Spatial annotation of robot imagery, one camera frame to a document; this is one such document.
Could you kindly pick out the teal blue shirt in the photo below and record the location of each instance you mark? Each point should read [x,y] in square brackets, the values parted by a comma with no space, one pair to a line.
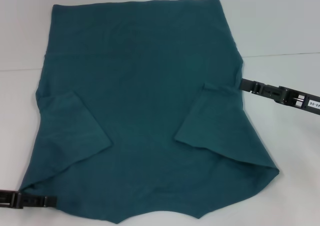
[150,98]

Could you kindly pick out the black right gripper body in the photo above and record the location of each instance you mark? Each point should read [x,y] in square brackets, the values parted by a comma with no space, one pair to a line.
[297,99]

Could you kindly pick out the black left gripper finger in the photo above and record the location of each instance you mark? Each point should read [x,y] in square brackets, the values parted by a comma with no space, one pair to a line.
[37,201]

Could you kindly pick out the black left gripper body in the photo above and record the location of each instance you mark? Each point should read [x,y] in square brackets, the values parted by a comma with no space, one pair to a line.
[8,199]

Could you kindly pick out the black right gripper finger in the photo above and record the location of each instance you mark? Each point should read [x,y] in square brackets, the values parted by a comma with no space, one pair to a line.
[255,87]

